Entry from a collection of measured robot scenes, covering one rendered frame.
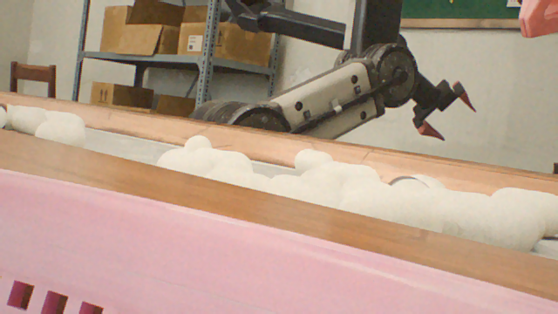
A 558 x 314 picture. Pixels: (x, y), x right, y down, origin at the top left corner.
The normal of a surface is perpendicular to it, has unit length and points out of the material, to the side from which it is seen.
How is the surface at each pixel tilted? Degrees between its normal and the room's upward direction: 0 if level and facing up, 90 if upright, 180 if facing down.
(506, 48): 90
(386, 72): 91
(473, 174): 45
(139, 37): 77
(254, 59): 91
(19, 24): 90
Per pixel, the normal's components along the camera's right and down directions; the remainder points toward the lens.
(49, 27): -0.69, -0.06
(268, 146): -0.40, -0.73
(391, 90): 0.56, 0.14
